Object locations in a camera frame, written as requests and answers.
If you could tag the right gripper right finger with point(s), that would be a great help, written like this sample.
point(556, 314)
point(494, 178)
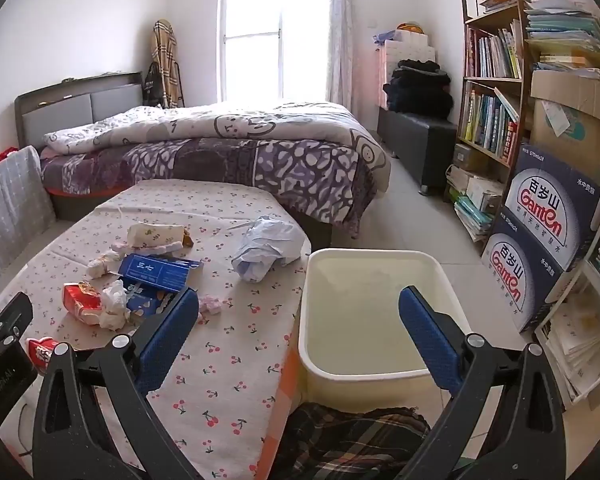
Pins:
point(526, 439)

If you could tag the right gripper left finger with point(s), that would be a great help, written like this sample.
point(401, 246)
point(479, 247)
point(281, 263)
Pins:
point(93, 419)

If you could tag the red snack box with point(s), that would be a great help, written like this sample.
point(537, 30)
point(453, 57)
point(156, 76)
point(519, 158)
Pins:
point(83, 302)

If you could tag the white plastic bag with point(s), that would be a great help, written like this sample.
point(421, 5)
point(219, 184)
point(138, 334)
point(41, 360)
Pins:
point(113, 311)

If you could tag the blue biscuit box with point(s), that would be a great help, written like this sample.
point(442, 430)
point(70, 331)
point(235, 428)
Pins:
point(144, 300)

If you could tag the dark blue long carton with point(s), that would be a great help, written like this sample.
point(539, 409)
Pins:
point(169, 274)

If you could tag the cream printed paper bag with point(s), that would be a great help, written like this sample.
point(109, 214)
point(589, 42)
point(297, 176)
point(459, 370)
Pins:
point(147, 235)

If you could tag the white tissue wrapper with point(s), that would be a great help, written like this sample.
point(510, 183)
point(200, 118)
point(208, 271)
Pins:
point(106, 263)

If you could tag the pink foam strip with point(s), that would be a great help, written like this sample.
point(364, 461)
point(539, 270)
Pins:
point(123, 249)

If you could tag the orange peel piece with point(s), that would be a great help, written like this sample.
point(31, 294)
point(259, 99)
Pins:
point(187, 241)

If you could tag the white plastic trash bin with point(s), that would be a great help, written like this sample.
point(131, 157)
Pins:
point(356, 352)

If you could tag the red wrapper packet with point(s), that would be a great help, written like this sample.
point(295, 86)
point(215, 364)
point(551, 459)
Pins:
point(40, 351)

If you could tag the cherry print table cloth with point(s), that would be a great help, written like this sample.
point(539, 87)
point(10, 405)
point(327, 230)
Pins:
point(227, 395)

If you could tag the lower Ganten water carton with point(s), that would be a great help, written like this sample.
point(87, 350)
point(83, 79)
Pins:
point(529, 278)

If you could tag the ganten water carton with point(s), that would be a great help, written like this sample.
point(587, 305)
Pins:
point(558, 205)
point(529, 278)

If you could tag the grey checked cushion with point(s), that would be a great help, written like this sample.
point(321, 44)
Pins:
point(26, 210)

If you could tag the plaid blanket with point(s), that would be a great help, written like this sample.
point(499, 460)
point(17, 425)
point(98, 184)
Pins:
point(323, 443)

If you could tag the upper Ganten water carton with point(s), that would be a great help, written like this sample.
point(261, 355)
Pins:
point(558, 205)

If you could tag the grey bed headboard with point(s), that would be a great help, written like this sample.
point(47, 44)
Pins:
point(74, 102)

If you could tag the black storage bench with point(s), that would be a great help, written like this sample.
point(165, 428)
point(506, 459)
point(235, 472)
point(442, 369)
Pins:
point(424, 146)

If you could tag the brown cardboard box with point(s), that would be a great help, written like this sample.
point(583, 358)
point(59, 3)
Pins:
point(566, 119)

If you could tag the plaid coat on rack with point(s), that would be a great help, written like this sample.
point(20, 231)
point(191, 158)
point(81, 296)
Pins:
point(162, 86)

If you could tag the wooden bookshelf with books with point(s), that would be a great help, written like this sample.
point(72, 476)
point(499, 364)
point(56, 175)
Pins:
point(495, 108)

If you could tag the pile of dark clothes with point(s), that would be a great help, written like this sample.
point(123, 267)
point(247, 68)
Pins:
point(421, 89)

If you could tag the pink white cabinet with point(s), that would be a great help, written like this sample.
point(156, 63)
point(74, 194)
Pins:
point(407, 42)

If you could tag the patterned curtain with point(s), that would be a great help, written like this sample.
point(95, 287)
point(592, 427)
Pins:
point(340, 53)

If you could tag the window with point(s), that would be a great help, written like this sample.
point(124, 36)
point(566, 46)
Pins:
point(273, 50)

